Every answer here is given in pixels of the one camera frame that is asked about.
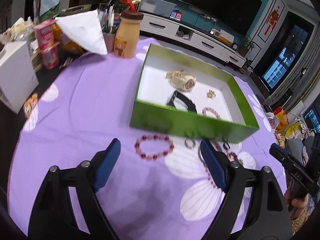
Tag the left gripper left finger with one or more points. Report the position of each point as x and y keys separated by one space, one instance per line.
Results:
x=52 y=216

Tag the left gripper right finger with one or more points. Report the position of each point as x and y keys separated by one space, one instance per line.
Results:
x=267 y=215

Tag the gold jewelry piece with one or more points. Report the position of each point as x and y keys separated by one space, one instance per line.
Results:
x=211 y=94

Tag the black wristband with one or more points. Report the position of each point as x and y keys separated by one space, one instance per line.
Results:
x=181 y=98

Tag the cream wrist watch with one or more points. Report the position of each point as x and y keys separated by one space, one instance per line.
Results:
x=181 y=80

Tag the right hand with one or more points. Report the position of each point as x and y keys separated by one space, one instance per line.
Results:
x=299 y=205

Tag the yellow snack bag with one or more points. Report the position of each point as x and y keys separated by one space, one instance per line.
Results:
x=283 y=119

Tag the purple floral tablecloth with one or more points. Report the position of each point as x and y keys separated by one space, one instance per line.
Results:
x=84 y=109

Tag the white small box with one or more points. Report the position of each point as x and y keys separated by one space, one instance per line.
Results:
x=17 y=76

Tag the green white cardboard box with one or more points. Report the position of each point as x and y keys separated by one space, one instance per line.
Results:
x=228 y=117

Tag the pink snack carton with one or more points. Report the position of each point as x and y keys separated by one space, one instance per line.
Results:
x=47 y=45

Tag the tan bear bottle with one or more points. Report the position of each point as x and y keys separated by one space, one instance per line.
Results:
x=127 y=35

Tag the pink pen holder cup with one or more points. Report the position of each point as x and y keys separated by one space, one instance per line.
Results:
x=109 y=41

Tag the white fan-shaped paper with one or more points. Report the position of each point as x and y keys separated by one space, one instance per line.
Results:
x=85 y=30

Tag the white tv cabinet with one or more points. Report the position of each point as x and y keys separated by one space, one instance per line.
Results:
x=171 y=31

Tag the clear storage bin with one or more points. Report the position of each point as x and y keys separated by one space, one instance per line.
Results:
x=158 y=7

